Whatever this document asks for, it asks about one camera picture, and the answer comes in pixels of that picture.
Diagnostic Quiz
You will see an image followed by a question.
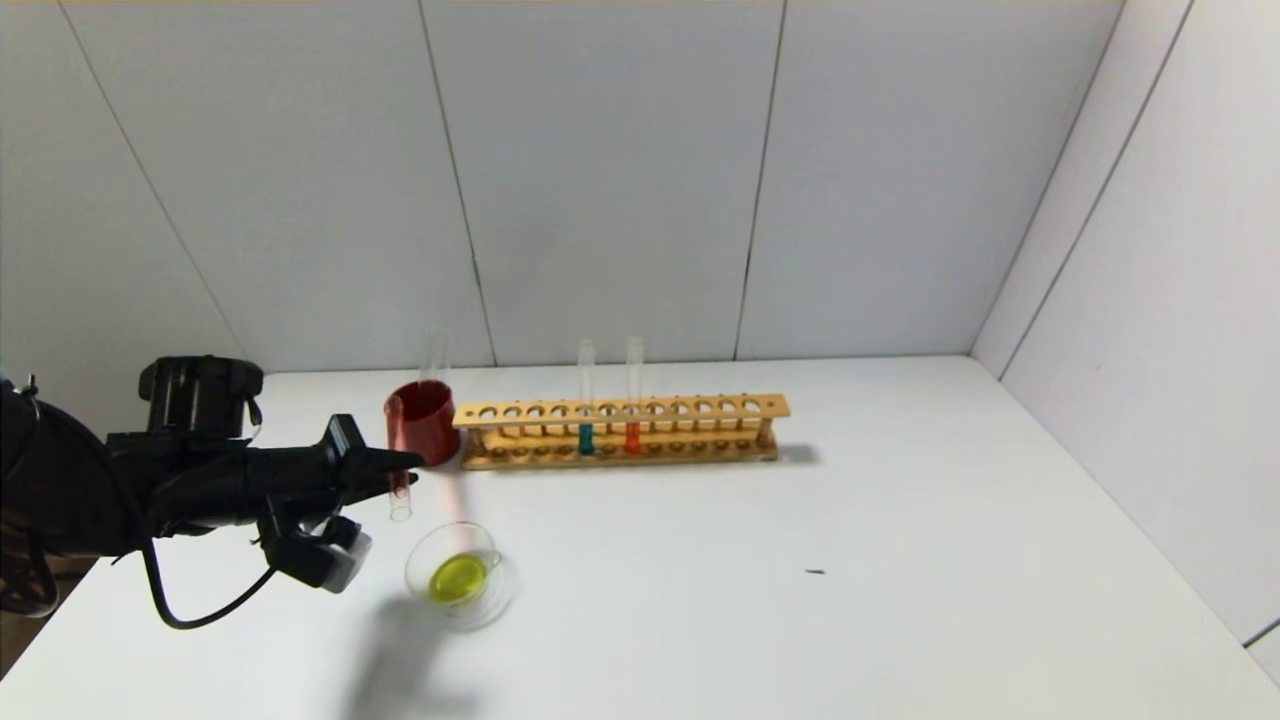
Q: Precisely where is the black metal chair frame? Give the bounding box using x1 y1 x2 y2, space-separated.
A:
0 555 91 621

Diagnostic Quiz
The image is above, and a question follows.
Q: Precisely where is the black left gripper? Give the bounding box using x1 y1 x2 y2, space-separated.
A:
242 414 428 528

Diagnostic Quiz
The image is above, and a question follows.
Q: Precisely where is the test tube with red liquid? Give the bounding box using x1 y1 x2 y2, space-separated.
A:
385 395 414 523
625 338 645 455

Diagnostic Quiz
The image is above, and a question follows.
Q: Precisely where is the black cable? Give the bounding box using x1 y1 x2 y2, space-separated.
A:
0 400 286 631

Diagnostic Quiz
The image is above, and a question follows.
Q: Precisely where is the clear glass beaker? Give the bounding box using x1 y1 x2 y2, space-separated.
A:
404 521 518 631

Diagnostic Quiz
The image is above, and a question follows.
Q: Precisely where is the wooden test tube rack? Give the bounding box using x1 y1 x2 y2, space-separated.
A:
452 393 791 471

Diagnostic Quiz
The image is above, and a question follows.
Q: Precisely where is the test tube with teal liquid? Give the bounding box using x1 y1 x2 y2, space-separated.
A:
576 340 597 457

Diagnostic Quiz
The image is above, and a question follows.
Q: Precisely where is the dark red cup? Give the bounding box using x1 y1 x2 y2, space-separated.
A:
385 380 461 469

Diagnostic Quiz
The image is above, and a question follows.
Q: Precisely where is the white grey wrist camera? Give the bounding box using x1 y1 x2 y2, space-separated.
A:
260 514 374 594

